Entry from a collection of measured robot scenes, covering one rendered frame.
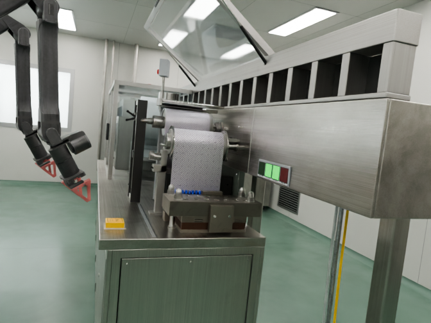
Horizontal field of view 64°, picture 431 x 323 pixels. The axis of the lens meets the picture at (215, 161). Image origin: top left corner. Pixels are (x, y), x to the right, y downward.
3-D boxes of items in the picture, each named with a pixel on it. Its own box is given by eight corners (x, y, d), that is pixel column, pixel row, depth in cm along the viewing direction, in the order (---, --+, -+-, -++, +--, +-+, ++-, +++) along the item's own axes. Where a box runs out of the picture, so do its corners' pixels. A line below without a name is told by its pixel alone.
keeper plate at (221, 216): (207, 231, 141) (210, 204, 140) (229, 231, 145) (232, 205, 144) (209, 232, 139) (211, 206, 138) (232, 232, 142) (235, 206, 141)
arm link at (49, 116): (33, 4, 109) (40, -5, 101) (52, 8, 113) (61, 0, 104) (36, 140, 115) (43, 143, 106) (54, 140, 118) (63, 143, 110)
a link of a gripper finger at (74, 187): (93, 193, 123) (81, 170, 120) (100, 197, 118) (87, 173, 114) (75, 203, 120) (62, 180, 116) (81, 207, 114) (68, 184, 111)
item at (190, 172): (169, 193, 155) (172, 152, 154) (218, 195, 163) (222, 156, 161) (169, 193, 155) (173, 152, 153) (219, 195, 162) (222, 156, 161)
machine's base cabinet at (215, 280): (93, 243, 367) (99, 163, 360) (154, 242, 389) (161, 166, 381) (89, 470, 131) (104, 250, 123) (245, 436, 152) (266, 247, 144)
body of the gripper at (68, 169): (78, 171, 124) (68, 153, 121) (86, 176, 116) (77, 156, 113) (61, 180, 121) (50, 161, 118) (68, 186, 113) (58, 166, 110)
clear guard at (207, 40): (147, 27, 233) (148, 27, 233) (201, 81, 249) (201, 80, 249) (185, -39, 134) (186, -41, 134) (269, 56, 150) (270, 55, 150)
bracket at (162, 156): (147, 213, 165) (152, 149, 162) (160, 213, 167) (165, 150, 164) (148, 215, 160) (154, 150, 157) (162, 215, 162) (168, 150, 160)
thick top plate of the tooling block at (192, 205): (161, 206, 150) (162, 192, 150) (245, 207, 164) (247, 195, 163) (169, 216, 135) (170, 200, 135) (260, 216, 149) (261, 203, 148)
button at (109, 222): (105, 223, 141) (105, 217, 141) (122, 223, 143) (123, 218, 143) (105, 228, 134) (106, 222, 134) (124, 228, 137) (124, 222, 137)
